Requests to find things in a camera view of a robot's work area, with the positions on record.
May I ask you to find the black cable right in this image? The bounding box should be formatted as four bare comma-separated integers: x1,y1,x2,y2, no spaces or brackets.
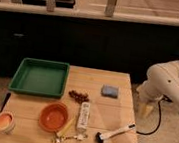
134,92,173,143

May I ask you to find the metal spoon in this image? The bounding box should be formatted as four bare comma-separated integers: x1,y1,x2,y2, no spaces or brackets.
51,134,88,143

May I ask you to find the bunch of dark grapes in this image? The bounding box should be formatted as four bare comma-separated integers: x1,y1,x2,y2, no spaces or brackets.
69,90,90,104

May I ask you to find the yellow stick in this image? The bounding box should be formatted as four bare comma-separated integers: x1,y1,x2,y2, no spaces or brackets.
56,117,76,137

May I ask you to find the small orange cup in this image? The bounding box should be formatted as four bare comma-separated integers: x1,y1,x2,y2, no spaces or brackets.
0,111,16,135

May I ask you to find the blue sponge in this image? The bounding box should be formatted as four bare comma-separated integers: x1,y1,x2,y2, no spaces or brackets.
101,85,119,98

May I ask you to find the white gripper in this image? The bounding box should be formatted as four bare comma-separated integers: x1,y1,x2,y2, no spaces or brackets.
137,81,163,119

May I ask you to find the white handled black brush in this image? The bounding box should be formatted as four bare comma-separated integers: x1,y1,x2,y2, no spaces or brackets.
95,124,135,143

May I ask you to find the green plastic tray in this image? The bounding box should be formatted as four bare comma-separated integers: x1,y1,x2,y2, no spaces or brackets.
9,58,70,99

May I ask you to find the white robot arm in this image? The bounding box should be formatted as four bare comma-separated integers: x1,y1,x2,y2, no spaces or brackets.
137,60,179,118

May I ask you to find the orange bowl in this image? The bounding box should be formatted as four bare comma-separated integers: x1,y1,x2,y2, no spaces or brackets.
38,102,69,132

